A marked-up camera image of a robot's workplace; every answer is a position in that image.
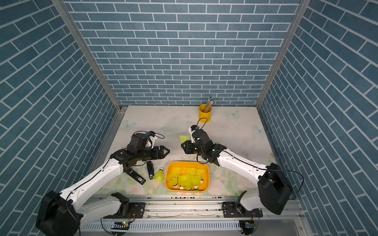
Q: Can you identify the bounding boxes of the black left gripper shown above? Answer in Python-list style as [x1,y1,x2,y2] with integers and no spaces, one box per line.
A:
[136,145,171,161]

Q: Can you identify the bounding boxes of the yellow-green shuttlecock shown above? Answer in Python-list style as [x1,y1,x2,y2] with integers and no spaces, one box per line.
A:
[191,175,202,191]
[153,168,164,183]
[178,174,192,191]
[187,168,197,177]
[166,167,182,188]
[179,135,191,144]
[196,169,206,184]

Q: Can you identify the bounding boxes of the orange plastic storage box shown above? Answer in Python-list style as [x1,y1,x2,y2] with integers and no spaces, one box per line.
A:
[164,161,210,193]

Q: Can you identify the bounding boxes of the black robot base joint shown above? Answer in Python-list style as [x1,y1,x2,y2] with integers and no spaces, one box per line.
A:
[221,191,263,218]

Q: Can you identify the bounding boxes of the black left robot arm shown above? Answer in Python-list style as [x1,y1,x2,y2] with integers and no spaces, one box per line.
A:
[35,131,170,236]

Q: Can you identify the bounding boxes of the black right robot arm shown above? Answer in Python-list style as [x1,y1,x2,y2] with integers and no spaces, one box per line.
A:
[181,125,293,215]

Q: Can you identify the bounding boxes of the black loose gripper finger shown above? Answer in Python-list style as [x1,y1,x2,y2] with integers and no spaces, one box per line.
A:
[146,161,155,180]
[125,168,146,185]

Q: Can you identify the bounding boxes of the yellow pen holder cup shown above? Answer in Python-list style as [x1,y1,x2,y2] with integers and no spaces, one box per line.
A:
[199,104,212,124]

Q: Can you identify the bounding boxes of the pencils in cup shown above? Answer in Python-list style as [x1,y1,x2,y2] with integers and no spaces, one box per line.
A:
[202,97,214,113]

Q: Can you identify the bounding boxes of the black left base joint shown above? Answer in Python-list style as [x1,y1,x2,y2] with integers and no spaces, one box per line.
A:
[108,192,146,219]

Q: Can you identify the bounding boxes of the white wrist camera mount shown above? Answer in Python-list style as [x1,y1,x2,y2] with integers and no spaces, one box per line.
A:
[189,124,198,143]

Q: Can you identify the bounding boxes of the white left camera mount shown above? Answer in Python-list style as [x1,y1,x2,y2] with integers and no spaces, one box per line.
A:
[146,131,157,148]

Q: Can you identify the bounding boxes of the aluminium table edge rail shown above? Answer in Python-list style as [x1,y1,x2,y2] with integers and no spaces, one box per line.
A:
[89,108,127,173]

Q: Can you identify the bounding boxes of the aluminium right corner post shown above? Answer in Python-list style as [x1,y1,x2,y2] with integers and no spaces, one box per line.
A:
[256,0,311,110]

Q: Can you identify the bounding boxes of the aluminium corner frame post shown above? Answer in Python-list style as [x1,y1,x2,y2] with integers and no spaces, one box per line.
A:
[51,0,122,111]

